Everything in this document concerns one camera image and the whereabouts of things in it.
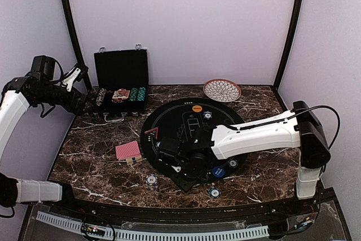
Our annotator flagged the red triangular all-in button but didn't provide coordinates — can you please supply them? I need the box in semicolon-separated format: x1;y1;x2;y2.
144;127;159;139

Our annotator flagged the black frame post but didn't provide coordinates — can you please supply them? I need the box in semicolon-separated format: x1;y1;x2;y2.
55;0;93;92
272;0;302;93

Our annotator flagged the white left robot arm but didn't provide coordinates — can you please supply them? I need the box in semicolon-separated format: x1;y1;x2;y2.
1;55;88;216

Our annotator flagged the orange big blind button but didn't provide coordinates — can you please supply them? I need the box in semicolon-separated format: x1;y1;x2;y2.
192;105;202;113

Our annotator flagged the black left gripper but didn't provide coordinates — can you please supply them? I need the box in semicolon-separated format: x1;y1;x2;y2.
34;82;96;116

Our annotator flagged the round black poker mat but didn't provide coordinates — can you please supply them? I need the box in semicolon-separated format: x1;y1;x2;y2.
140;98;248;183

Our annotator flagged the left black frame post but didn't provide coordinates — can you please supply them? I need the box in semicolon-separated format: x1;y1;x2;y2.
55;0;93;92

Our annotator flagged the blue small blind button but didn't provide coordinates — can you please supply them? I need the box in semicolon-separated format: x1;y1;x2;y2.
212;166;225;178

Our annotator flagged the right black frame post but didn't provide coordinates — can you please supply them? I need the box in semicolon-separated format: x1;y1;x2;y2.
272;0;302;93

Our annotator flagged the white slotted cable duct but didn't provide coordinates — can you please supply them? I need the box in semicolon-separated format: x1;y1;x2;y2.
36;211;270;240

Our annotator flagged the red playing card deck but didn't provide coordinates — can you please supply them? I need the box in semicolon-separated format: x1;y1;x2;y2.
115;141;143;165

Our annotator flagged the green chip row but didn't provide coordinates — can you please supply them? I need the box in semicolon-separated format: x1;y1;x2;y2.
129;87;138;102

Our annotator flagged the teal chip row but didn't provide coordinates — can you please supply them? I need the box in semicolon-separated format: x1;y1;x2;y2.
137;87;147;102

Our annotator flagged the black poker chip case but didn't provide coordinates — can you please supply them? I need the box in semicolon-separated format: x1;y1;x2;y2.
94;48;149;122

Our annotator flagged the blue white chip stack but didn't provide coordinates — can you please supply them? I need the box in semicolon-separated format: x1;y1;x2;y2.
146;174;159;191

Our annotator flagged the patterned ceramic plate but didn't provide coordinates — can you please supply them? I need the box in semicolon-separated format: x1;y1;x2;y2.
203;79;241;103

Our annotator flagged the boxed card deck in case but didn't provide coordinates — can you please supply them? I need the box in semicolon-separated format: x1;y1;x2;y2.
112;89;130;103

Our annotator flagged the single blue chip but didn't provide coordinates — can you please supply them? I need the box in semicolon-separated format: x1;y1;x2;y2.
203;111;213;120

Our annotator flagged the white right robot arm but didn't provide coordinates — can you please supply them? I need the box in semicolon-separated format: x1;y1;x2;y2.
156;101;331;215

